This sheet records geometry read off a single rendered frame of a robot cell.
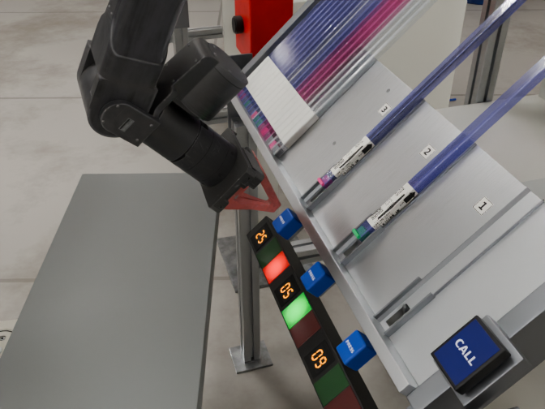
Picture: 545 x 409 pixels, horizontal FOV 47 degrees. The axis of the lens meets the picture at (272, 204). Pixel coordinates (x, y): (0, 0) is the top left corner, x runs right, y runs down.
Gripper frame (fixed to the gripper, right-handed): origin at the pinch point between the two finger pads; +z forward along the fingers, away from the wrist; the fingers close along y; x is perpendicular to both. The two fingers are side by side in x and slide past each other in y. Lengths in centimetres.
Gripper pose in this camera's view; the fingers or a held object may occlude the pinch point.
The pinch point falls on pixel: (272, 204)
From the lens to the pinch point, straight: 76.5
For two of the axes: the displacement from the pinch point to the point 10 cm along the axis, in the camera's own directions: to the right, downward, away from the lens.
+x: -6.9, 6.8, 2.3
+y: -2.7, -5.4, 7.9
